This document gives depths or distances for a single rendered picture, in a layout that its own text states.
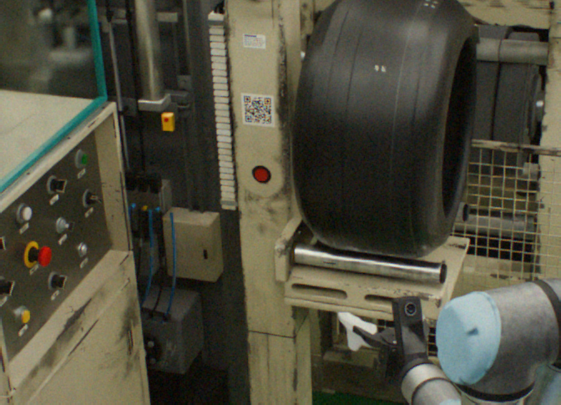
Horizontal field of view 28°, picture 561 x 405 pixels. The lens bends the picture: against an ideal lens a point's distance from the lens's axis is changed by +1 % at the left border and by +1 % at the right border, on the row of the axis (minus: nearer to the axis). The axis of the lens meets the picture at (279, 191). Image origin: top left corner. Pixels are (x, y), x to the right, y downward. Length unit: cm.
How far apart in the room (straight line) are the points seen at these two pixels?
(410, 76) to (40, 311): 89
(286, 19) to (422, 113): 39
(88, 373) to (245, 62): 75
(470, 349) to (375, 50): 87
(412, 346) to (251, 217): 79
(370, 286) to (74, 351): 65
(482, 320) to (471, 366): 6
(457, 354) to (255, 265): 117
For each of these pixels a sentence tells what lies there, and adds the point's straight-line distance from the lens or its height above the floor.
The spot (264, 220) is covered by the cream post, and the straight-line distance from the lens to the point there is 258.
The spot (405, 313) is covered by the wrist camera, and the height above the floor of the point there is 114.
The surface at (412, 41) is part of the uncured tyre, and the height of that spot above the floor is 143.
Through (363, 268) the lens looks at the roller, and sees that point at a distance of 247.
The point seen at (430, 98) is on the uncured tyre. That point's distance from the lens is 220.
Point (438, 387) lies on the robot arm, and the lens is 184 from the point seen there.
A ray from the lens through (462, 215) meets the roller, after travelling 268.
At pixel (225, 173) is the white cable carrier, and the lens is 257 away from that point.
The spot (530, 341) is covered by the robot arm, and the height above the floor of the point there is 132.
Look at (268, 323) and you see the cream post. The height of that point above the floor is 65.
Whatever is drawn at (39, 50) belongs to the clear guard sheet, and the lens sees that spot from 219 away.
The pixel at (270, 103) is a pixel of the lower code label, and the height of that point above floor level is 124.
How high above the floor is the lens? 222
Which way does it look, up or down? 28 degrees down
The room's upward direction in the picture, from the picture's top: 3 degrees counter-clockwise
